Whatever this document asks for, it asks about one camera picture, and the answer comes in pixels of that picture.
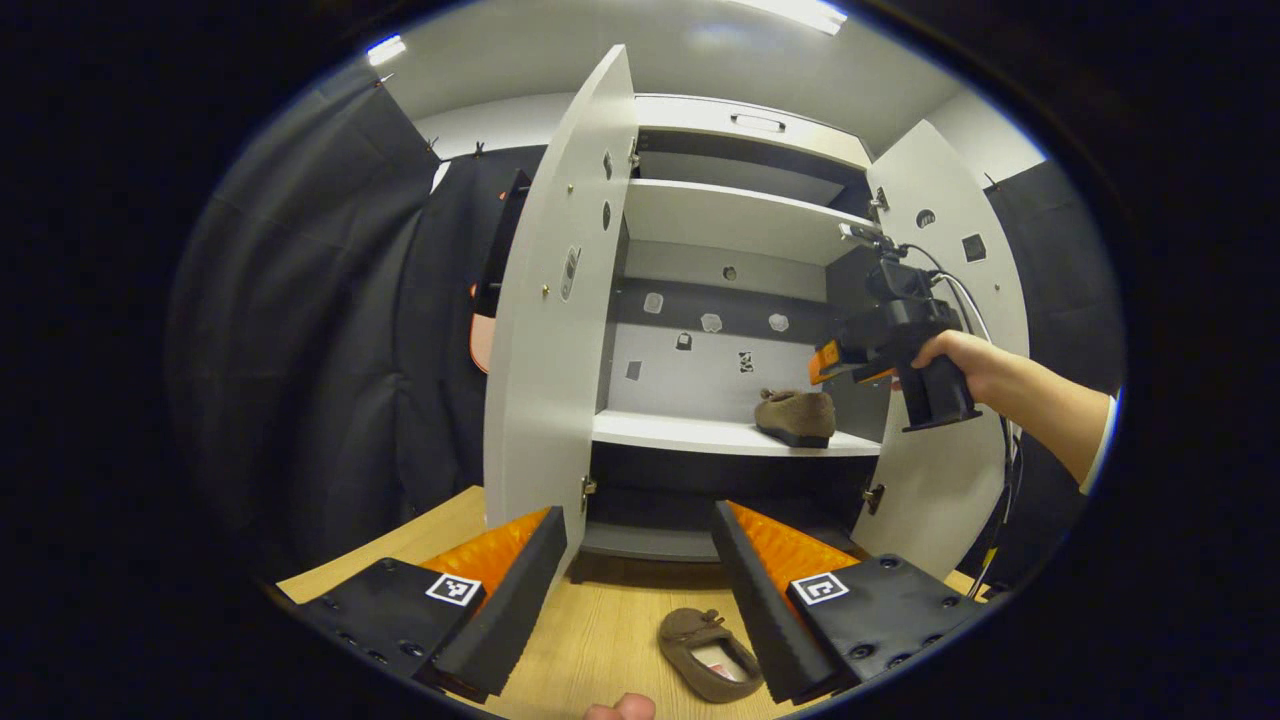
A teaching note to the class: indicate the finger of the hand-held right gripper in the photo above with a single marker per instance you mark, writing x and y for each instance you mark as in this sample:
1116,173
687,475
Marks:
825,362
875,373

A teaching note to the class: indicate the ceiling light panel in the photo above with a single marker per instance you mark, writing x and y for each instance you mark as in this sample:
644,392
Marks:
795,12
386,50

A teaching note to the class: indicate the brown fuzzy shoe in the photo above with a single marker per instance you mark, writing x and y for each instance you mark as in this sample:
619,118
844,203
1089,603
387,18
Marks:
690,630
795,415

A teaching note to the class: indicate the white shoe cabinet door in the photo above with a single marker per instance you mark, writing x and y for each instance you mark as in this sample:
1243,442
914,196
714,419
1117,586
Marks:
930,490
550,350

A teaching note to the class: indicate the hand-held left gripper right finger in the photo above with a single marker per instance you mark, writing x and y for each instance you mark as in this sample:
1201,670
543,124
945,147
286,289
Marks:
760,610

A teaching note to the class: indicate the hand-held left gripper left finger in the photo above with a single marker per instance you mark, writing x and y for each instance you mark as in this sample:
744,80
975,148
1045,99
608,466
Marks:
510,610

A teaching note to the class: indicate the white shoe cabinet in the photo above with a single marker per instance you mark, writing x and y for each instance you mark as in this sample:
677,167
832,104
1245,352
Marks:
700,380

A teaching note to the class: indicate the white cabinet shelf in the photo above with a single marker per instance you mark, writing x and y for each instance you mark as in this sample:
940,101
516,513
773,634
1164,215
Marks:
680,432
730,215

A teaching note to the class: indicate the black backdrop cloth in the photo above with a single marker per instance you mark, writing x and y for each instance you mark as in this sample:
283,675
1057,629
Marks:
330,350
1060,290

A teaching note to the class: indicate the white cabinet drawer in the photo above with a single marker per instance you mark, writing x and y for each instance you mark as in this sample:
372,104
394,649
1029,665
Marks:
700,115

